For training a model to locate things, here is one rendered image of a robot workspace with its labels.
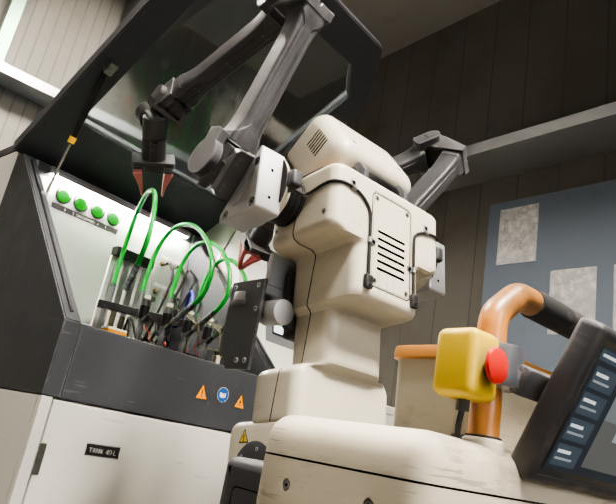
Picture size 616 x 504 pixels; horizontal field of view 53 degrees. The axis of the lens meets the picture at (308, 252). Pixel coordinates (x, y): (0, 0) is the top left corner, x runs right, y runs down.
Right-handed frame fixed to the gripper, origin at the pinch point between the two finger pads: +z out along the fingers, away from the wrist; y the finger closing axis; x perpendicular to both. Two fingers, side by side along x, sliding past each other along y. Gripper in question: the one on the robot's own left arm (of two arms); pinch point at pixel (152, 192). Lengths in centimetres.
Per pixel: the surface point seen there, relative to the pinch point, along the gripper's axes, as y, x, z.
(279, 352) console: -45, -17, 66
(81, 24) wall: 41, -289, 15
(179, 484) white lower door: -8, 42, 57
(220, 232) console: -26, -52, 38
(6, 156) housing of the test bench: 42, -47, 12
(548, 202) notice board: -186, -88, 34
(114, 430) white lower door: 7, 42, 39
